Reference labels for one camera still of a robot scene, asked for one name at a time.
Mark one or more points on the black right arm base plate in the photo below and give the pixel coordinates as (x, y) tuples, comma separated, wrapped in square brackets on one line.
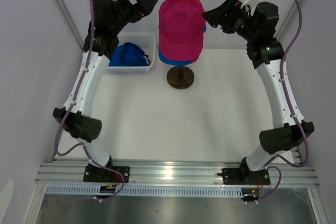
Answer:
[(242, 176)]

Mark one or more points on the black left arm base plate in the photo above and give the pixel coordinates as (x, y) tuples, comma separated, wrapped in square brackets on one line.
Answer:
[(100, 175)]

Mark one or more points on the white slotted cable duct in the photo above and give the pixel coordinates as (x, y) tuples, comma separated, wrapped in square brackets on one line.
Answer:
[(160, 191)]

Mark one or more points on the brown round mannequin stand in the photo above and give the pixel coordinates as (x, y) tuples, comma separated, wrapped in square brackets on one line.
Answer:
[(180, 77)]

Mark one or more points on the white plastic mesh basket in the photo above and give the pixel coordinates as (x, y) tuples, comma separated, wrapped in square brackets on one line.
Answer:
[(147, 42)]

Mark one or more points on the pink cap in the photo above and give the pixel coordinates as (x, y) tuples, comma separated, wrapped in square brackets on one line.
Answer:
[(190, 61), (183, 16)]

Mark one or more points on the aluminium mounting rail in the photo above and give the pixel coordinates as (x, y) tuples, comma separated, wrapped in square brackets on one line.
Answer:
[(175, 174)]

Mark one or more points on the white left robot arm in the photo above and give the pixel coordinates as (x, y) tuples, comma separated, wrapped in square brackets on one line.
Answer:
[(108, 18)]

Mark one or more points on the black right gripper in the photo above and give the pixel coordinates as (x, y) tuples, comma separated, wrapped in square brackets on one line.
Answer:
[(217, 16)]

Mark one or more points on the blue cap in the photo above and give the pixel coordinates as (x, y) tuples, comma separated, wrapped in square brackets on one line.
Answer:
[(129, 55), (178, 48)]

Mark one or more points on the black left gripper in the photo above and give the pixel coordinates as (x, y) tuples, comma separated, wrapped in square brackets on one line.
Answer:
[(144, 6)]

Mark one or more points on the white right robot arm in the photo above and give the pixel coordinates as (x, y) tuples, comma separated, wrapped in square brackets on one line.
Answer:
[(290, 129)]

